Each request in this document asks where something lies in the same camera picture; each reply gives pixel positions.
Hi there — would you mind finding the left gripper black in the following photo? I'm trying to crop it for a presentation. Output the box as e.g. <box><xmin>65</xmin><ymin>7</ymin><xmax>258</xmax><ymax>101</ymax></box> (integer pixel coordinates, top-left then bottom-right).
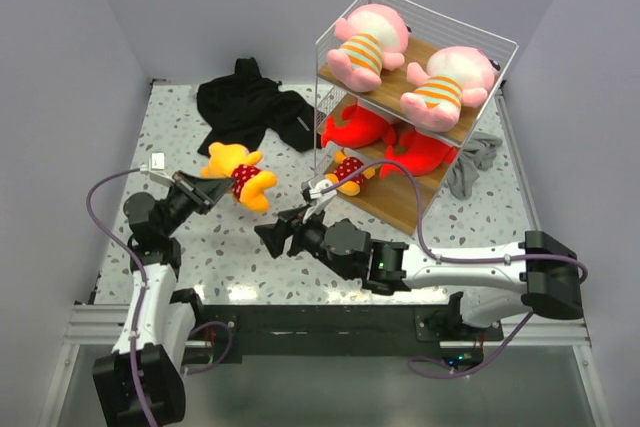
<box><xmin>159</xmin><ymin>170</ymin><xmax>235</xmax><ymax>237</ymax></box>

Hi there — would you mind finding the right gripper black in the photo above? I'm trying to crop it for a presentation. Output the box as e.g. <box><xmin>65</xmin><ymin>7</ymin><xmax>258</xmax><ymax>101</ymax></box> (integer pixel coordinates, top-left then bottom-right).
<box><xmin>254</xmin><ymin>202</ymin><xmax>355</xmax><ymax>281</ymax></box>

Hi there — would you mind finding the orange bear plush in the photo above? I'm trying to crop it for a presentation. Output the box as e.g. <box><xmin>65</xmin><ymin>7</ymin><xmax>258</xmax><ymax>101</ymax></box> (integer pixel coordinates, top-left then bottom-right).
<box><xmin>200</xmin><ymin>142</ymin><xmax>277</xmax><ymax>213</ymax></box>
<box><xmin>325</xmin><ymin>150</ymin><xmax>376</xmax><ymax>197</ymax></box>

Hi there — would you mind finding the red shark plush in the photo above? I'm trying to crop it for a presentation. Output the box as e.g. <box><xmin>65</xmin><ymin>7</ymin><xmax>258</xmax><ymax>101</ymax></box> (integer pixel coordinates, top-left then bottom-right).
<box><xmin>321</xmin><ymin>103</ymin><xmax>397</xmax><ymax>149</ymax></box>

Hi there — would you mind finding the red whale plush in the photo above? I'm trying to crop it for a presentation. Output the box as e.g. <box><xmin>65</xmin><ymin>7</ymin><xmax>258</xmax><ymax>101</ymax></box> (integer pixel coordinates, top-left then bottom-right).
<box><xmin>384</xmin><ymin>129</ymin><xmax>458</xmax><ymax>176</ymax></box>

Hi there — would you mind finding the pink striped plush doll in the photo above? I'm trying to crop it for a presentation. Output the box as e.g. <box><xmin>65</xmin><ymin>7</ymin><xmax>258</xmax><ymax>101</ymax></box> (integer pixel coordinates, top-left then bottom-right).
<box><xmin>327</xmin><ymin>4</ymin><xmax>410</xmax><ymax>93</ymax></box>
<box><xmin>400</xmin><ymin>46</ymin><xmax>502</xmax><ymax>132</ymax></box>

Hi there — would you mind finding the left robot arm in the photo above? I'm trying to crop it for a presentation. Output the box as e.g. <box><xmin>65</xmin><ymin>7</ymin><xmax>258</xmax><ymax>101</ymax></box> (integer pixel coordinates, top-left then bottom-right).
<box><xmin>92</xmin><ymin>171</ymin><xmax>234</xmax><ymax>426</ymax></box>

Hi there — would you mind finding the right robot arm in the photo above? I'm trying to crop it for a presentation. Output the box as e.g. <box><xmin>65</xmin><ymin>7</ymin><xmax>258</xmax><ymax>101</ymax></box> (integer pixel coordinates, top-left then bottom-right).
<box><xmin>254</xmin><ymin>207</ymin><xmax>586</xmax><ymax>340</ymax></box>

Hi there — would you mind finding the black cloth garment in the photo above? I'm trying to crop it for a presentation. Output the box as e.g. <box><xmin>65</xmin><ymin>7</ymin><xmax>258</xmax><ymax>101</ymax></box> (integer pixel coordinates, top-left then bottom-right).
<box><xmin>196</xmin><ymin>57</ymin><xmax>319</xmax><ymax>157</ymax></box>

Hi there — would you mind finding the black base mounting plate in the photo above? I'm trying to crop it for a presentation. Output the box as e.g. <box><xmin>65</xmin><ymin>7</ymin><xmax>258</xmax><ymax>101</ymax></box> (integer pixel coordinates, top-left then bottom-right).
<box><xmin>201</xmin><ymin>304</ymin><xmax>503</xmax><ymax>363</ymax></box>

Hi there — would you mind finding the grey crumpled cloth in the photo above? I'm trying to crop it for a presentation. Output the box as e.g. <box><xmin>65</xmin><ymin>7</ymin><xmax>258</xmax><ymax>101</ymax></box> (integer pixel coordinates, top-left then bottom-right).
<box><xmin>446</xmin><ymin>132</ymin><xmax>503</xmax><ymax>200</ymax></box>

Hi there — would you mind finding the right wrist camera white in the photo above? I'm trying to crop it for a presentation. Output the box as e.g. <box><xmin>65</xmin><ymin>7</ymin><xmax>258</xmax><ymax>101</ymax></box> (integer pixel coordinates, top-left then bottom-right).
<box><xmin>301</xmin><ymin>176</ymin><xmax>336</xmax><ymax>223</ymax></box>

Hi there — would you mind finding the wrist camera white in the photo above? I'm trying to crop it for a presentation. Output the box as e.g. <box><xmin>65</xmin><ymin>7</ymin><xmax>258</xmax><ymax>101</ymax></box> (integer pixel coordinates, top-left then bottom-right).
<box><xmin>139</xmin><ymin>152</ymin><xmax>173</xmax><ymax>187</ymax></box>
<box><xmin>301</xmin><ymin>176</ymin><xmax>336</xmax><ymax>223</ymax></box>

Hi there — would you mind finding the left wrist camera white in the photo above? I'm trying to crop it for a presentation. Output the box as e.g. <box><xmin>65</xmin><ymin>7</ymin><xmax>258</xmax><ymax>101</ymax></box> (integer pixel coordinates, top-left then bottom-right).
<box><xmin>139</xmin><ymin>152</ymin><xmax>173</xmax><ymax>187</ymax></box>

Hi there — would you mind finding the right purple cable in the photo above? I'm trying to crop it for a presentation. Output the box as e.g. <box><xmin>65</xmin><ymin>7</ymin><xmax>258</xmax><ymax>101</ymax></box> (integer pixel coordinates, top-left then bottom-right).
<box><xmin>314</xmin><ymin>160</ymin><xmax>589</xmax><ymax>379</ymax></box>

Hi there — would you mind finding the purple cable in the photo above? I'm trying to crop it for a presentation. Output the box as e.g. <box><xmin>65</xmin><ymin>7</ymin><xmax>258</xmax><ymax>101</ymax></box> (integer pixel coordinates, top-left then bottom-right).
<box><xmin>85</xmin><ymin>166</ymin><xmax>234</xmax><ymax>427</ymax></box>
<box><xmin>314</xmin><ymin>160</ymin><xmax>589</xmax><ymax>379</ymax></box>

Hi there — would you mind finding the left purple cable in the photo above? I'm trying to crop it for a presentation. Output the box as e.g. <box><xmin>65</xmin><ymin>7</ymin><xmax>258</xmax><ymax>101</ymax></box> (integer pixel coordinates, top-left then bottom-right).
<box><xmin>85</xmin><ymin>166</ymin><xmax>234</xmax><ymax>427</ymax></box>

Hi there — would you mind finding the white wire wooden shelf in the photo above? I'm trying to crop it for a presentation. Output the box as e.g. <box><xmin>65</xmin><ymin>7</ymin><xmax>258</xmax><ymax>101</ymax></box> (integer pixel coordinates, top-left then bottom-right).
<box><xmin>315</xmin><ymin>0</ymin><xmax>517</xmax><ymax>234</ymax></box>

